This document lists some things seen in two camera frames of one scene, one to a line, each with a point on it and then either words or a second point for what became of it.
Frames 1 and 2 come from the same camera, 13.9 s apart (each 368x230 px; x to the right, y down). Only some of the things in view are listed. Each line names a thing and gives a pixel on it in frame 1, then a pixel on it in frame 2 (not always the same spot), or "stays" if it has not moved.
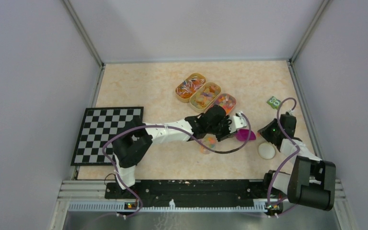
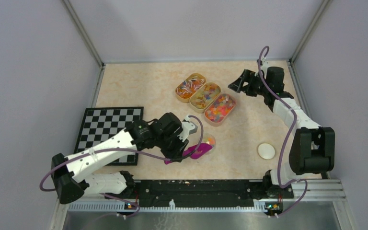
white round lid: x=266 y=151 stays
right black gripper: x=264 y=132 -> x=247 y=76
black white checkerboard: x=97 y=124 stays
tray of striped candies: x=189 y=86 stays
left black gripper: x=226 y=134 -> x=178 y=150
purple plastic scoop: x=242 y=134 -> x=200 y=149
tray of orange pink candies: x=225 y=100 stays
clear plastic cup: x=210 y=141 stays
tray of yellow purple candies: x=202 y=98 stays
